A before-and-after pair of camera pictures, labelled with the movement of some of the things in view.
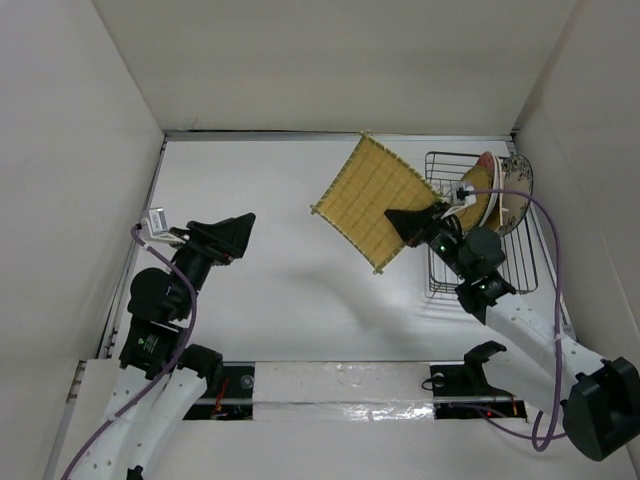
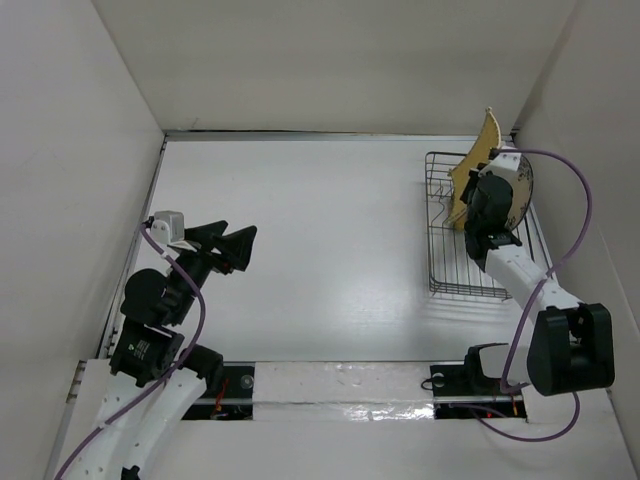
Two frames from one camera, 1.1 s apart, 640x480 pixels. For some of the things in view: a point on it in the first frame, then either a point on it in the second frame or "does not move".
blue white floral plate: [519, 178] does not move
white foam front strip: [343, 391] does not move
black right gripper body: [440, 234] to [467, 197]
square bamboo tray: [371, 180] to [488, 140]
